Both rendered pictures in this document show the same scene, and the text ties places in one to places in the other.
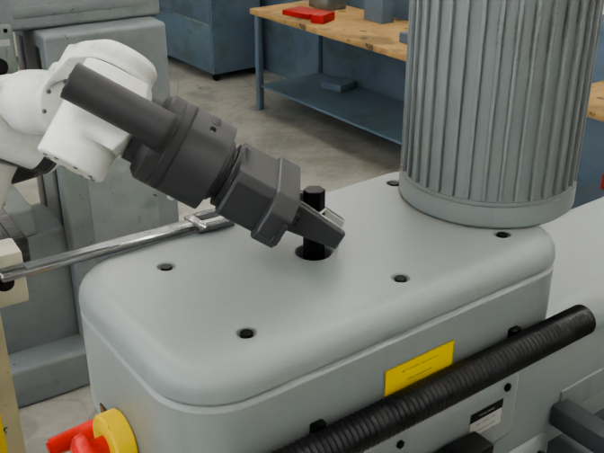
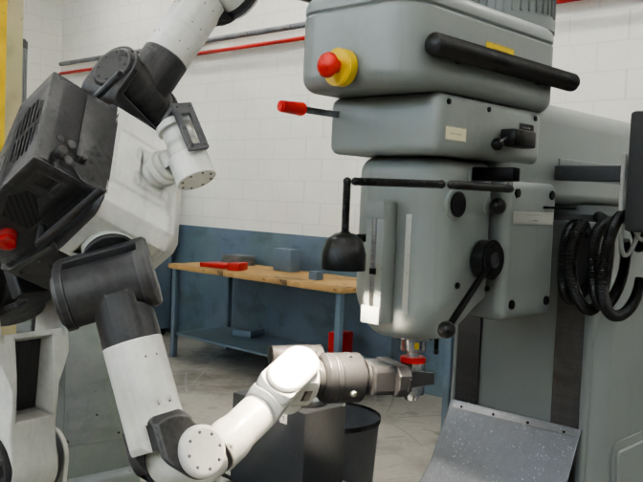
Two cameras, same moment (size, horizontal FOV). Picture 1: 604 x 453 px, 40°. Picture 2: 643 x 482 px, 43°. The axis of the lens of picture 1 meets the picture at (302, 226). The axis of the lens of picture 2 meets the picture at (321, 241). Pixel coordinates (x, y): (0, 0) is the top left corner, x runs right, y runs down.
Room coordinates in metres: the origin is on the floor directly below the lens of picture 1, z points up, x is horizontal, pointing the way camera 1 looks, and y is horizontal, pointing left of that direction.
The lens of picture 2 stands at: (-0.68, 0.43, 1.55)
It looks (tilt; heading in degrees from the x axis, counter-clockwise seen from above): 3 degrees down; 350
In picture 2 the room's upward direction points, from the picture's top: 2 degrees clockwise
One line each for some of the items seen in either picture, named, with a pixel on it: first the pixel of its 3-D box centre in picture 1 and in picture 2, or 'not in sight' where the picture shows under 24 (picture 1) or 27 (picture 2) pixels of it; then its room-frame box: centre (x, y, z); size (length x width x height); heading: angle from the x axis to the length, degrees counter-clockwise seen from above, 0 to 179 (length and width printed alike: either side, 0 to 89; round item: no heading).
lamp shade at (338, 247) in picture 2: not in sight; (343, 251); (0.62, 0.15, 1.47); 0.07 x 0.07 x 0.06
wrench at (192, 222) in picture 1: (120, 244); not in sight; (0.75, 0.19, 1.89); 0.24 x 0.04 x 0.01; 123
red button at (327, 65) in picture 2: (91, 452); (330, 65); (0.59, 0.19, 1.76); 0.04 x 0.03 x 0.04; 36
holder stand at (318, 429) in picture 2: not in sight; (286, 438); (0.99, 0.18, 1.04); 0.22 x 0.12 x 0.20; 36
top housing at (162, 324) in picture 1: (324, 314); (432, 58); (0.75, -0.02, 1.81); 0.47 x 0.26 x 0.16; 126
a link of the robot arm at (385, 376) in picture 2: not in sight; (366, 378); (0.73, 0.08, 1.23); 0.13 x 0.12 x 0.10; 11
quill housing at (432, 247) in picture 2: not in sight; (420, 247); (0.75, -0.02, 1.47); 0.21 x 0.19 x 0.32; 36
